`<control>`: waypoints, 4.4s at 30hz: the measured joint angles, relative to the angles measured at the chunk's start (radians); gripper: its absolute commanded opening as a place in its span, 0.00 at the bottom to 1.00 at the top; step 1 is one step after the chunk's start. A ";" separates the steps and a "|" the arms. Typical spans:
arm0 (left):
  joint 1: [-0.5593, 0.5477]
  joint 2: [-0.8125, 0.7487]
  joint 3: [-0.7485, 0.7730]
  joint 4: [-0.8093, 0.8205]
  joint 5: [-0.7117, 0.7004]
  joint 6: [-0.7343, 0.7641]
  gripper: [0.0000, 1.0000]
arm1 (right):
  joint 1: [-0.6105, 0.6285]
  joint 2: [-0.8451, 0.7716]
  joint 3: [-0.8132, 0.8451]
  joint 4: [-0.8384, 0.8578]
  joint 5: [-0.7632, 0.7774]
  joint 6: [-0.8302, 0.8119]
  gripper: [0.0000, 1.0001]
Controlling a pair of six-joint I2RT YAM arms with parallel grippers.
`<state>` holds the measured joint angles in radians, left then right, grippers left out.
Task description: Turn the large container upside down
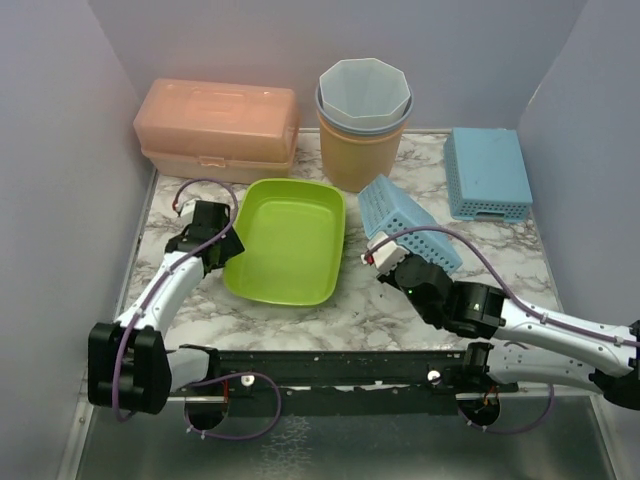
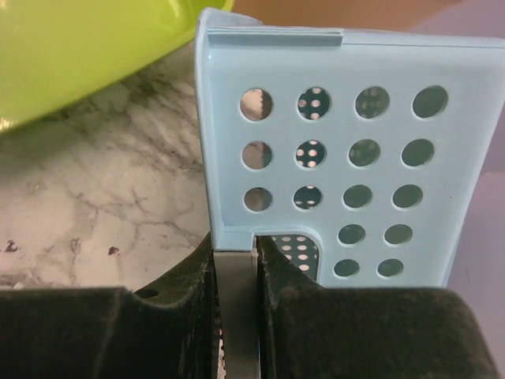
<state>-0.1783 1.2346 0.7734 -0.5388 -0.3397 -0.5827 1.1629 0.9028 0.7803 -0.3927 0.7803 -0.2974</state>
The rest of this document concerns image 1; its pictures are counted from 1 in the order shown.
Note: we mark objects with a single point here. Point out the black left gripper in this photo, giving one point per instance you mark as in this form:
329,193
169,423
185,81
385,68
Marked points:
231,246

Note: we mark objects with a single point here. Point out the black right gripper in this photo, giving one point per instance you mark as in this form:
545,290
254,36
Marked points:
389,278

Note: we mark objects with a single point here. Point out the green plastic tray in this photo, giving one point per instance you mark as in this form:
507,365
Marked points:
293,234

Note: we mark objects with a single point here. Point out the small blue perforated basket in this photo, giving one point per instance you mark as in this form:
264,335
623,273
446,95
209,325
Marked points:
385,207

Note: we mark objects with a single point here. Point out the large blue perforated basket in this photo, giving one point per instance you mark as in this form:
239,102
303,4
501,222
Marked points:
486,175

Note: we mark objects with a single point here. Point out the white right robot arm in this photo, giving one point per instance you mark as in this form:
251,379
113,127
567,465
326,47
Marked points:
515,340

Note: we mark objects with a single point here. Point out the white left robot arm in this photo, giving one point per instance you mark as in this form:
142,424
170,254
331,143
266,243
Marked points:
129,367

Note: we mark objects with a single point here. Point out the orange plastic toolbox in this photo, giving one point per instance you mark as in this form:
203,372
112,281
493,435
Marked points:
233,133

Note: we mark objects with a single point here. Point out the orange round bin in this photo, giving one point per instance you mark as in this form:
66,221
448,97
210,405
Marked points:
351,162

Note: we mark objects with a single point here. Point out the blue-grey round bin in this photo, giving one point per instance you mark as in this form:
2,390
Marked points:
366,132

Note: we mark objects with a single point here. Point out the white faceted bin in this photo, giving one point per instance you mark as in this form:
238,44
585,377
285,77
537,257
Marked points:
364,93

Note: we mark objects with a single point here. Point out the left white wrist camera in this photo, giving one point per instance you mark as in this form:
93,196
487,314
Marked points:
185,211

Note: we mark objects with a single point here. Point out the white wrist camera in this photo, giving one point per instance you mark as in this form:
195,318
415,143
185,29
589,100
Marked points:
387,252
185,211

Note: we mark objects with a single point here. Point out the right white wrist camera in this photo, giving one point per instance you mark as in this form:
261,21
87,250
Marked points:
387,252

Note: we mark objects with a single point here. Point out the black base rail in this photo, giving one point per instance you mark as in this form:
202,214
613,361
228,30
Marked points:
334,383

